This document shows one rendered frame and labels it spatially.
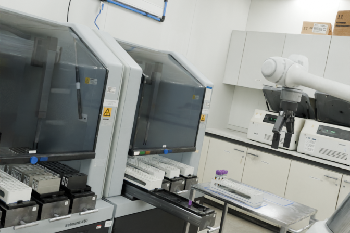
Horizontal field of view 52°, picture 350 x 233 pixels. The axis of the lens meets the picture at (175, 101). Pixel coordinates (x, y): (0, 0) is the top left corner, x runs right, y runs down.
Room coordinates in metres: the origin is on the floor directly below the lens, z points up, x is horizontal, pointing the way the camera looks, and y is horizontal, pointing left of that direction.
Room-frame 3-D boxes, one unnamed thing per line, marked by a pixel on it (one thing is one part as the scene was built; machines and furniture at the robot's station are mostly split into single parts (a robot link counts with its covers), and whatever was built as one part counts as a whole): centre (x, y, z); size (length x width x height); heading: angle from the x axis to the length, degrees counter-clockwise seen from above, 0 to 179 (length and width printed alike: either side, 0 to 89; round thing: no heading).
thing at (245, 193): (2.04, -0.43, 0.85); 0.30 x 0.10 x 0.06; 50
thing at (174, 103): (2.34, 0.19, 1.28); 0.61 x 0.51 x 0.63; 142
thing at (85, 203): (1.84, 0.58, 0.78); 0.73 x 0.14 x 0.09; 52
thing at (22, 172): (1.65, 0.59, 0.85); 0.12 x 0.02 x 0.06; 143
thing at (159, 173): (2.19, 0.13, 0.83); 0.30 x 0.10 x 0.06; 52
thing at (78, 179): (1.69, 0.39, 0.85); 0.12 x 0.02 x 0.06; 142
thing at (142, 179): (2.00, 0.14, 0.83); 0.30 x 0.10 x 0.06; 52
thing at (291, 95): (1.63, -0.51, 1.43); 0.09 x 0.09 x 0.06
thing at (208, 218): (1.89, 0.00, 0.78); 0.73 x 0.14 x 0.09; 52
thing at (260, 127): (4.20, -1.28, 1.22); 0.62 x 0.56 x 0.64; 140
